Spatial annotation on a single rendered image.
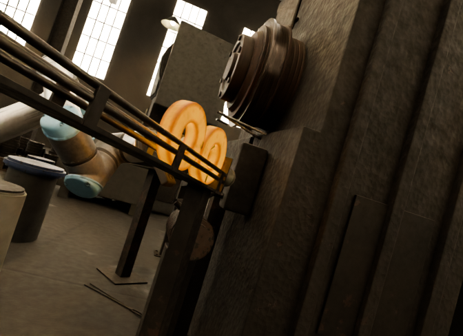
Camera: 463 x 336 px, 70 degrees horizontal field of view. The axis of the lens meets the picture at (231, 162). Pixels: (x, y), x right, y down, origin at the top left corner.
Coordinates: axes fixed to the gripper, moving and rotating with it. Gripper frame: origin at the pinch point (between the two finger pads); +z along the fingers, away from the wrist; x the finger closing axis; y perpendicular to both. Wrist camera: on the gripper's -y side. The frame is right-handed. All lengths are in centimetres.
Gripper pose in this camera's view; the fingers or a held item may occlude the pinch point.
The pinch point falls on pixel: (209, 149)
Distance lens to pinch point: 87.9
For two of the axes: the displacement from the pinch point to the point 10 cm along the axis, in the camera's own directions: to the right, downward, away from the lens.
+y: 0.1, -9.9, 1.7
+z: 9.4, -0.5, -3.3
